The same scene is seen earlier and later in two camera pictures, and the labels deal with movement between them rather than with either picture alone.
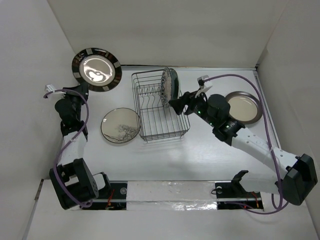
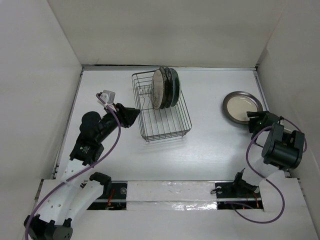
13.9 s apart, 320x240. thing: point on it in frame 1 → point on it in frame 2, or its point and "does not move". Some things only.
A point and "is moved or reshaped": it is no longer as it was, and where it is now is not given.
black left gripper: x=81 y=88 → x=126 y=115
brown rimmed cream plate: x=245 y=107 does not move
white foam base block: x=171 y=195 does not move
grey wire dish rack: x=156 y=121 does not move
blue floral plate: x=166 y=86 does not move
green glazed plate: x=174 y=84 does not move
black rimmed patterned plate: x=99 y=68 → x=163 y=70
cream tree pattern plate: x=120 y=125 is moved or reshaped
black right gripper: x=187 y=99 → x=261 y=114
